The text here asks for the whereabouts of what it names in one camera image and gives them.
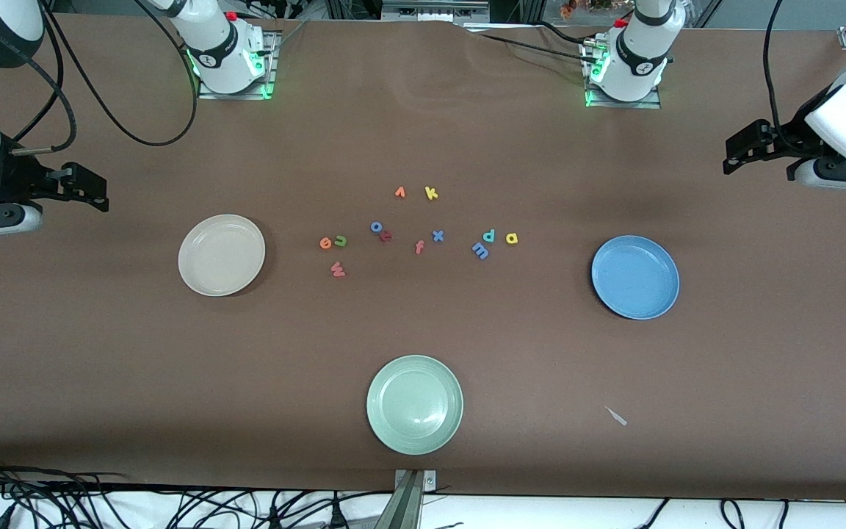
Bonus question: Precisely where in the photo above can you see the beige brown plate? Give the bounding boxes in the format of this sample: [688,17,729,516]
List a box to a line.
[178,214,267,298]

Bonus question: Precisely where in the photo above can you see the blue plate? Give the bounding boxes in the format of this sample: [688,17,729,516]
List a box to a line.
[590,235,681,320]

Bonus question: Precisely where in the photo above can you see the pale green plate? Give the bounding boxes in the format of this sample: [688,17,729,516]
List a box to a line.
[366,355,464,456]

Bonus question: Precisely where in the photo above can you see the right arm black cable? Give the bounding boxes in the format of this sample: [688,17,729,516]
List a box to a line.
[15,0,198,156]

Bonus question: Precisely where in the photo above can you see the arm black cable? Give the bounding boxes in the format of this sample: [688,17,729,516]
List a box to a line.
[762,0,811,145]
[15,0,198,156]

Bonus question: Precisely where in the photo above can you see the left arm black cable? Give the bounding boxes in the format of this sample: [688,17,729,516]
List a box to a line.
[762,0,811,145]

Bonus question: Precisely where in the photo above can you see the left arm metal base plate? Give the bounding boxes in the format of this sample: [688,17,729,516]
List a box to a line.
[582,40,663,110]

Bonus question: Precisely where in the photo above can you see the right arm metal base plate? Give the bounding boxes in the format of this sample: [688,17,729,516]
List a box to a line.
[197,29,283,101]

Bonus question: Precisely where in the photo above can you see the black base power cable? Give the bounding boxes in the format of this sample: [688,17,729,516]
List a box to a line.
[477,32,594,65]

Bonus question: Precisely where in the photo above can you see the tangled black floor cables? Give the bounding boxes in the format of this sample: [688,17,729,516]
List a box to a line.
[0,452,394,529]

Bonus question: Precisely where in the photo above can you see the metal table edge bracket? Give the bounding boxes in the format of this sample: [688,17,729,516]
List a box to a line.
[373,469,438,529]

